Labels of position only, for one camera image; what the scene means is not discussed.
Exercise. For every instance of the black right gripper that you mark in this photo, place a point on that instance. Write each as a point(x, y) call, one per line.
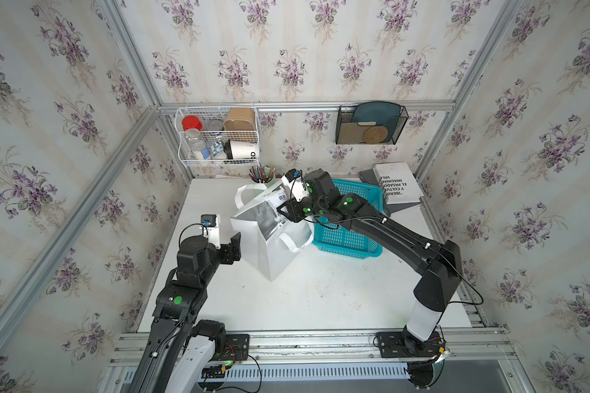
point(292, 211)

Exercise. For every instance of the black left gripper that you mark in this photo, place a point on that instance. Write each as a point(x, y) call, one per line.
point(233, 252)

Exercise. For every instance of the white insulated delivery bag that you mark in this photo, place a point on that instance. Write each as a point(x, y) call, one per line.
point(269, 241)

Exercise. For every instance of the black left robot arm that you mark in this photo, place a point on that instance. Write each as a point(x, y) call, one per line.
point(179, 345)

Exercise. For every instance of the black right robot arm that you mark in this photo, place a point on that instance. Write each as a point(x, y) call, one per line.
point(439, 264)

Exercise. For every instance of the green pencil cup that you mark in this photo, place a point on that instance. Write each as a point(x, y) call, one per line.
point(261, 174)

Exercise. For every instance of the teal plastic basket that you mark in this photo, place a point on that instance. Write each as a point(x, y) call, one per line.
point(348, 243)

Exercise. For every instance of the white cylinder canister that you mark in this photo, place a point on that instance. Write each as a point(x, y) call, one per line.
point(240, 150)

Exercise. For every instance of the white book black text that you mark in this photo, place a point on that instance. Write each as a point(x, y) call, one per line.
point(397, 183)

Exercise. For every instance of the round cork coaster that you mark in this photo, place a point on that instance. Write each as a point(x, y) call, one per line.
point(375, 135)

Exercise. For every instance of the clear plastic bottle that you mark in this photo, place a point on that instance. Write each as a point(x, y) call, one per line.
point(197, 144)

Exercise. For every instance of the small circuit board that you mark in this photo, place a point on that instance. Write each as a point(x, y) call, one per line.
point(218, 371)

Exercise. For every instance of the teal plate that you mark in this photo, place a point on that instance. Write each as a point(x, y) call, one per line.
point(382, 113)

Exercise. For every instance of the red lidded jar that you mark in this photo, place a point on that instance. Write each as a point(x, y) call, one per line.
point(191, 122)

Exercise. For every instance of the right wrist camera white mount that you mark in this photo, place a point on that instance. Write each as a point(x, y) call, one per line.
point(294, 185)

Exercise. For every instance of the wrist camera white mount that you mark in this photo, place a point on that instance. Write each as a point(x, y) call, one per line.
point(294, 185)
point(211, 223)

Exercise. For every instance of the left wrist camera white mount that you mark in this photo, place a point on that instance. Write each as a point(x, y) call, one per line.
point(211, 223)

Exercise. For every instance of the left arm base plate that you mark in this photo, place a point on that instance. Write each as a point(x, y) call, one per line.
point(235, 348)

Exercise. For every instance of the white wire wall basket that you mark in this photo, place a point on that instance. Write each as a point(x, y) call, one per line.
point(212, 117)

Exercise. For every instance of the black mesh wall holder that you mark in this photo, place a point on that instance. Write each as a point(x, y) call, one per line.
point(350, 132)

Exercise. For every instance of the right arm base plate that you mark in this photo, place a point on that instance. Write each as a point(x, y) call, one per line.
point(402, 344)

